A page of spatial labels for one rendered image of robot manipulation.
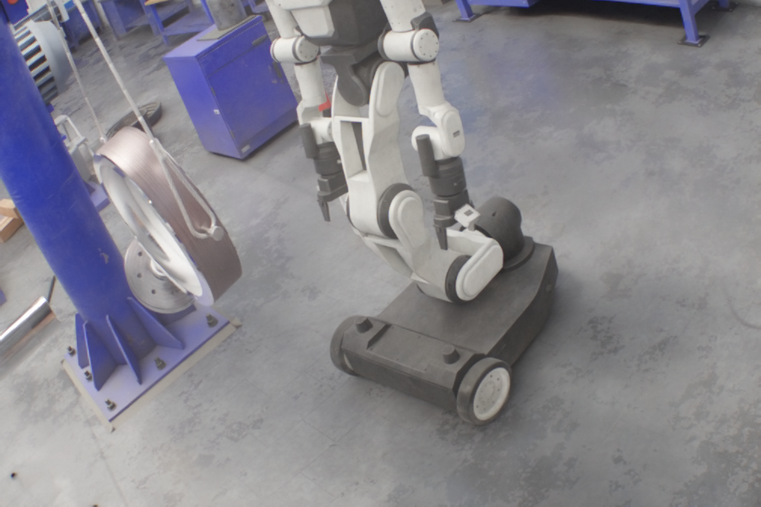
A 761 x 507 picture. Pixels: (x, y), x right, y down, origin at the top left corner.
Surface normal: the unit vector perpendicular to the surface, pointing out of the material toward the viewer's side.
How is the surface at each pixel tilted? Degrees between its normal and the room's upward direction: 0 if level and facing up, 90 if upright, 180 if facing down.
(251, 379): 0
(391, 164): 90
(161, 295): 49
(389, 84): 90
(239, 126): 90
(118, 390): 0
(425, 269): 90
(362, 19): 101
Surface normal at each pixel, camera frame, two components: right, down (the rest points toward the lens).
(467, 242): -0.64, 0.59
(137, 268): 0.23, -0.34
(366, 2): 0.74, 0.31
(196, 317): -0.34, -0.79
